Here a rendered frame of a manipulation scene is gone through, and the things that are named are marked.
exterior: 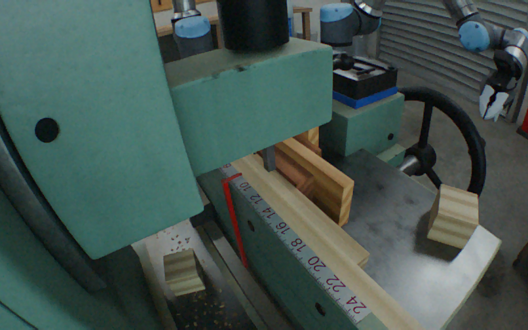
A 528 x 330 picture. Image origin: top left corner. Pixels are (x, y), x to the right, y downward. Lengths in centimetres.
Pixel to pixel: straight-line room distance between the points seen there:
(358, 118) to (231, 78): 22
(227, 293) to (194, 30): 76
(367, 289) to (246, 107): 15
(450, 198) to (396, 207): 6
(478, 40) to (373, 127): 41
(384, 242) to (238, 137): 17
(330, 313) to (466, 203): 18
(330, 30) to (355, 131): 65
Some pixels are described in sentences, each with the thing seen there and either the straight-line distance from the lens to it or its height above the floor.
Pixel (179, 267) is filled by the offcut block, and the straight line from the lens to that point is 35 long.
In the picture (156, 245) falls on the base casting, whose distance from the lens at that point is 44.
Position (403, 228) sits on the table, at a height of 90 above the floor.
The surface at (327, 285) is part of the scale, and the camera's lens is 18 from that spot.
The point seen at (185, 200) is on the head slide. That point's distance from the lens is 16.
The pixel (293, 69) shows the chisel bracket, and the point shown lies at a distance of 20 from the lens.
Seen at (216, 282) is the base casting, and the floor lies 80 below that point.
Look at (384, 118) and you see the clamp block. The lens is 42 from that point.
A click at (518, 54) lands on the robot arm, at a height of 102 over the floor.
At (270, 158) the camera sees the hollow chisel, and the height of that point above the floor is 96.
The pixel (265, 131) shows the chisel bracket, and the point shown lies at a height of 102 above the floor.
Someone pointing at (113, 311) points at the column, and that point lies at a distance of 22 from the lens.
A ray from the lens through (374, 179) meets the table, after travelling 35.
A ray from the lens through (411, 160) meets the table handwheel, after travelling 53.
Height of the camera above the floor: 112
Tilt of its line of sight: 37 degrees down
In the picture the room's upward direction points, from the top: 7 degrees counter-clockwise
